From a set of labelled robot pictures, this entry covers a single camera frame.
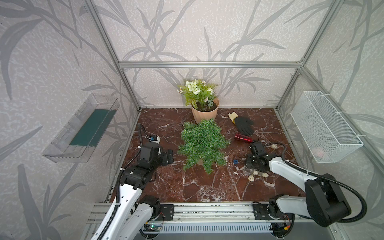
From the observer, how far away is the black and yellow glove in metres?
1.07

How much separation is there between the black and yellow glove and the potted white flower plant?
0.59 feet

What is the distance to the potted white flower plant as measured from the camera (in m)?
0.91
